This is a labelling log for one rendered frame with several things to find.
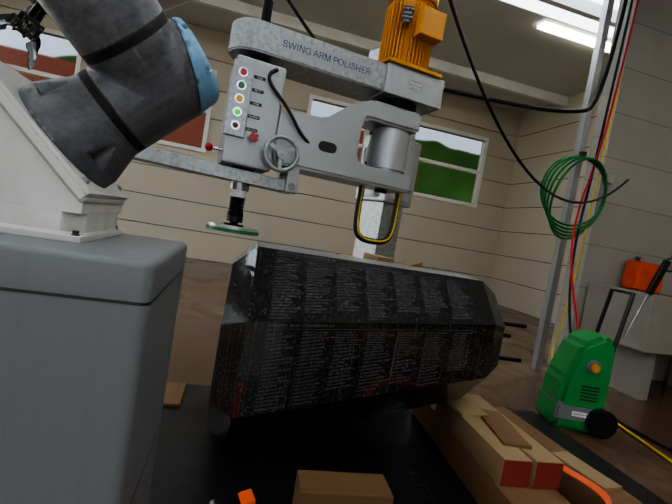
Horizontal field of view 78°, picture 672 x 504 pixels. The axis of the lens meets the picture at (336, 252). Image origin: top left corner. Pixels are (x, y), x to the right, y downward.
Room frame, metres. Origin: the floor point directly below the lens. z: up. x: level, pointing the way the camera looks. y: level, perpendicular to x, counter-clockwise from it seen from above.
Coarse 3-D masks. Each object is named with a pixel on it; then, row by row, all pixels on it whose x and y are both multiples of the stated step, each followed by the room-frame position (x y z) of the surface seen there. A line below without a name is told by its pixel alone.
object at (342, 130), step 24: (288, 120) 1.73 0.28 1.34; (312, 120) 1.77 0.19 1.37; (336, 120) 1.81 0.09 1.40; (360, 120) 1.85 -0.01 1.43; (384, 120) 1.89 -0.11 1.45; (408, 120) 1.94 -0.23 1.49; (288, 144) 1.74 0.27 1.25; (312, 144) 1.77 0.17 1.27; (336, 144) 1.81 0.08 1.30; (312, 168) 1.78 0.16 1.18; (336, 168) 1.82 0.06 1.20; (360, 168) 1.86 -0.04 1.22; (384, 192) 1.99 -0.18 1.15
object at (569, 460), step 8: (560, 456) 1.74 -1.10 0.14; (568, 456) 1.75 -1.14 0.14; (568, 464) 1.68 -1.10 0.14; (576, 464) 1.69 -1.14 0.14; (584, 464) 1.71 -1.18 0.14; (584, 472) 1.64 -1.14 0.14; (592, 472) 1.65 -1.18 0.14; (592, 480) 1.58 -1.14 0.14; (600, 480) 1.59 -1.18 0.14; (608, 480) 1.60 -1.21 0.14; (608, 488) 1.54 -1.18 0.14; (616, 488) 1.56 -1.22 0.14
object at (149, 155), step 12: (144, 156) 1.57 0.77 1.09; (156, 156) 1.59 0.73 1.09; (168, 156) 1.60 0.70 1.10; (180, 156) 1.62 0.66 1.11; (180, 168) 1.66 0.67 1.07; (192, 168) 1.64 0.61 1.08; (204, 168) 1.66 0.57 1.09; (216, 168) 1.67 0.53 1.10; (228, 168) 1.69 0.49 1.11; (228, 180) 1.80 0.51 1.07; (240, 180) 1.71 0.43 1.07; (252, 180) 1.73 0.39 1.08; (264, 180) 1.75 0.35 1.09; (276, 180) 1.77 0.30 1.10; (288, 192) 1.79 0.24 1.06
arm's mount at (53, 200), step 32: (0, 64) 0.65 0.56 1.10; (0, 96) 0.59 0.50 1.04; (0, 128) 0.60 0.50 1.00; (32, 128) 0.60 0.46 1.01; (0, 160) 0.60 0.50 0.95; (32, 160) 0.61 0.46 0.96; (64, 160) 0.62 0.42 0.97; (0, 192) 0.60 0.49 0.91; (32, 192) 0.61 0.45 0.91; (64, 192) 0.62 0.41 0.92; (96, 192) 0.66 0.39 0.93; (0, 224) 0.60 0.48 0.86; (32, 224) 0.61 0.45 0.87; (64, 224) 0.63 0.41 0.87; (96, 224) 0.71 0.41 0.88
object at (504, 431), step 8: (456, 400) 1.86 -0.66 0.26; (464, 400) 1.88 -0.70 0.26; (456, 408) 1.77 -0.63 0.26; (464, 408) 1.78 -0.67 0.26; (472, 408) 1.80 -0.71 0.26; (464, 416) 1.72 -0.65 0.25; (472, 416) 1.73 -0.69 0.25; (480, 416) 1.74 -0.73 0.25; (488, 416) 1.75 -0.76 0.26; (496, 416) 1.76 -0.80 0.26; (488, 424) 1.67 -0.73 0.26; (496, 424) 1.68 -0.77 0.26; (504, 424) 1.69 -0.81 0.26; (496, 432) 1.60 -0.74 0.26; (504, 432) 1.61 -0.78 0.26; (512, 432) 1.62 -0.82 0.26; (504, 440) 1.54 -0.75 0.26; (512, 440) 1.55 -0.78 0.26; (520, 440) 1.56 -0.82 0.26; (528, 448) 1.52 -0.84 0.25
